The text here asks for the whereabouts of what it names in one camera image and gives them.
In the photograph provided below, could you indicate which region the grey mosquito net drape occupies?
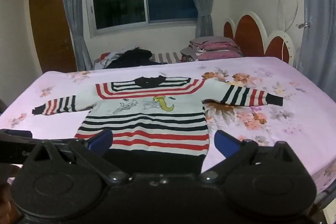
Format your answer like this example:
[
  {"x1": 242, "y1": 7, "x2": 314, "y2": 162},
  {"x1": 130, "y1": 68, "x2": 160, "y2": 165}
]
[{"x1": 298, "y1": 0, "x2": 335, "y2": 100}]

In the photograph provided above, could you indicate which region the brown wooden door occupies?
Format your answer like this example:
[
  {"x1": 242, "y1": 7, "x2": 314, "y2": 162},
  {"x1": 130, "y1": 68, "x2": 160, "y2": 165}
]
[{"x1": 29, "y1": 0, "x2": 76, "y2": 73}]

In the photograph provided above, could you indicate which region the light clothes pile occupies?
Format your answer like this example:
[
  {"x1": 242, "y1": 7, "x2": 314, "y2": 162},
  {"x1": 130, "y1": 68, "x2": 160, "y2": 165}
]
[{"x1": 93, "y1": 52, "x2": 123, "y2": 70}]

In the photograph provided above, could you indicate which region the striped knit sweater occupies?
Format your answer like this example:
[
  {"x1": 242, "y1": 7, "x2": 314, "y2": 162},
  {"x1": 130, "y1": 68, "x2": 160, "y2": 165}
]
[{"x1": 32, "y1": 76, "x2": 284, "y2": 174}]

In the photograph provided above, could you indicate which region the red white headboard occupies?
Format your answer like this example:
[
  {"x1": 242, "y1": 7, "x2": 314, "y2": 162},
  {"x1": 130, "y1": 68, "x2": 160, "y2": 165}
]
[{"x1": 223, "y1": 11, "x2": 295, "y2": 65}]

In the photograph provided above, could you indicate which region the folded pink grey bedding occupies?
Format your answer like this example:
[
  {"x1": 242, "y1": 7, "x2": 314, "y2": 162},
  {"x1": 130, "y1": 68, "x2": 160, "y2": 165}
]
[{"x1": 180, "y1": 36, "x2": 243, "y2": 61}]

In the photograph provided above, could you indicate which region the black garment pile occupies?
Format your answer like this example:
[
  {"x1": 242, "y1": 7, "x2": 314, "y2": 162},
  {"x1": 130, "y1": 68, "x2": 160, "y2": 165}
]
[{"x1": 105, "y1": 48, "x2": 166, "y2": 69}]

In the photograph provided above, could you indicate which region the pink floral bed sheet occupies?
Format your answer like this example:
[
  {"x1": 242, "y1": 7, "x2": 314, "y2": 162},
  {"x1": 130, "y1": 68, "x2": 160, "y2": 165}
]
[{"x1": 1, "y1": 57, "x2": 335, "y2": 192}]

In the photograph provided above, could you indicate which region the metal wall clip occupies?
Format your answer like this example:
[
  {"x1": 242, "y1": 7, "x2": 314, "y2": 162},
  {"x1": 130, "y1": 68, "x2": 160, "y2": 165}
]
[{"x1": 296, "y1": 22, "x2": 310, "y2": 29}]

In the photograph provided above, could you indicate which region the grey striped cloth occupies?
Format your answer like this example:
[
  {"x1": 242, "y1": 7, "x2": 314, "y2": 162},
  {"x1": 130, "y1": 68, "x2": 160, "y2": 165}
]
[{"x1": 150, "y1": 52, "x2": 182, "y2": 64}]

